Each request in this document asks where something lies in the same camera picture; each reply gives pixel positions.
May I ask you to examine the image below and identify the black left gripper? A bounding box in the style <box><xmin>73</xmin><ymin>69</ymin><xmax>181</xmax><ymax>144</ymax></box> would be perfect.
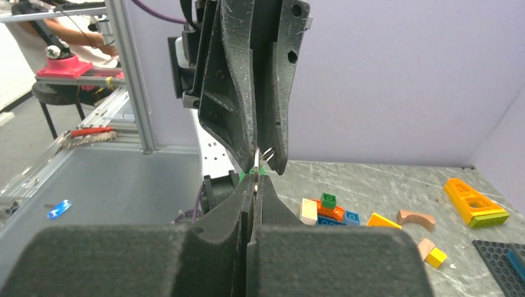
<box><xmin>168</xmin><ymin>1</ymin><xmax>310</xmax><ymax>175</ymax></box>

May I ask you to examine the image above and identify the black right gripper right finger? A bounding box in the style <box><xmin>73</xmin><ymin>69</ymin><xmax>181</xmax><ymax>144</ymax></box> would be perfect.
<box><xmin>246</xmin><ymin>176</ymin><xmax>433</xmax><ymax>296</ymax></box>

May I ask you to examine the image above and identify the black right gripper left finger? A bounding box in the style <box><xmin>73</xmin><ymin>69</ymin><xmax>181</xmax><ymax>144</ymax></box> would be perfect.
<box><xmin>1</xmin><ymin>174</ymin><xmax>255</xmax><ymax>296</ymax></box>

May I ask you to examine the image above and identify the silver key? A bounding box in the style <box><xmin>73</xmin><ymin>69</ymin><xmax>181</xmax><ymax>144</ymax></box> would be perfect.
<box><xmin>253</xmin><ymin>147</ymin><xmax>275</xmax><ymax>196</ymax></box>

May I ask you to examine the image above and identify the green key tag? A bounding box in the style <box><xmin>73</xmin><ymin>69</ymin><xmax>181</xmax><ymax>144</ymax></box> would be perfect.
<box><xmin>239</xmin><ymin>167</ymin><xmax>267</xmax><ymax>182</ymax></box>

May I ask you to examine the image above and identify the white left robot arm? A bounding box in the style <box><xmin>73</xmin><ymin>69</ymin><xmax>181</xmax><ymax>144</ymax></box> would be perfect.
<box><xmin>168</xmin><ymin>1</ymin><xmax>311</xmax><ymax>213</ymax></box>

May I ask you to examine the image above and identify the colourful brick boat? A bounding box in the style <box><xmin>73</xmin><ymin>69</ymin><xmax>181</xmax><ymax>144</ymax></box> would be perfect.
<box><xmin>298</xmin><ymin>193</ymin><xmax>361</xmax><ymax>226</ymax></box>

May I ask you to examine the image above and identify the yellow window brick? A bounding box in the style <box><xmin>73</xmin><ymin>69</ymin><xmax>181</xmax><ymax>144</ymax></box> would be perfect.
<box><xmin>366</xmin><ymin>212</ymin><xmax>402</xmax><ymax>230</ymax></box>

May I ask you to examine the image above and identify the curved tan wooden block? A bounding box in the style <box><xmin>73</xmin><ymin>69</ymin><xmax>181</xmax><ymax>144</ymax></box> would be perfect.
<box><xmin>396</xmin><ymin>210</ymin><xmax>436</xmax><ymax>231</ymax></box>

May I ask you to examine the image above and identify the straight tan wooden block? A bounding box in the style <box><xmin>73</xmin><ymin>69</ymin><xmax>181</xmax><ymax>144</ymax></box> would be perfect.
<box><xmin>417</xmin><ymin>238</ymin><xmax>436</xmax><ymax>261</ymax></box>

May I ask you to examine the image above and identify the yellow cube block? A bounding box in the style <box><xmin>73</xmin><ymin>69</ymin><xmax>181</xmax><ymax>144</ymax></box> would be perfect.
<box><xmin>425</xmin><ymin>247</ymin><xmax>448</xmax><ymax>269</ymax></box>

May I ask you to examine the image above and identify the blue key tag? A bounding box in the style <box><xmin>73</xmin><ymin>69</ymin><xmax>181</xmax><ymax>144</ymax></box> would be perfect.
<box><xmin>47</xmin><ymin>200</ymin><xmax>72</xmax><ymax>220</ymax></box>

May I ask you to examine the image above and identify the person in white shirt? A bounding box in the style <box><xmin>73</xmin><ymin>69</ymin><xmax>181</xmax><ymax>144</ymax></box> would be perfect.
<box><xmin>6</xmin><ymin>15</ymin><xmax>119</xmax><ymax>72</ymax></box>

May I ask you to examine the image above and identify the red key tag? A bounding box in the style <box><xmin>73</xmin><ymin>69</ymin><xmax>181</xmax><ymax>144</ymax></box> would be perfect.
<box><xmin>69</xmin><ymin>127</ymin><xmax>113</xmax><ymax>138</ymax></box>

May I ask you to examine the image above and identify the orange triangular brick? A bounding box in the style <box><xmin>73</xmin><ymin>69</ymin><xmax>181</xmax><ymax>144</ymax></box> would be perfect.
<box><xmin>443</xmin><ymin>178</ymin><xmax>510</xmax><ymax>229</ymax></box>

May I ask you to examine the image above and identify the grey blue brick stack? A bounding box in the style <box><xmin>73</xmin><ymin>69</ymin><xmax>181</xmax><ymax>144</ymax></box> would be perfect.
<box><xmin>472</xmin><ymin>239</ymin><xmax>524</xmax><ymax>296</ymax></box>

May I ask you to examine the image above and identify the aluminium frame post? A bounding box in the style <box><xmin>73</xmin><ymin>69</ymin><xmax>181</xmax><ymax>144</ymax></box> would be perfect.
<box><xmin>105</xmin><ymin>1</ymin><xmax>156</xmax><ymax>155</ymax></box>

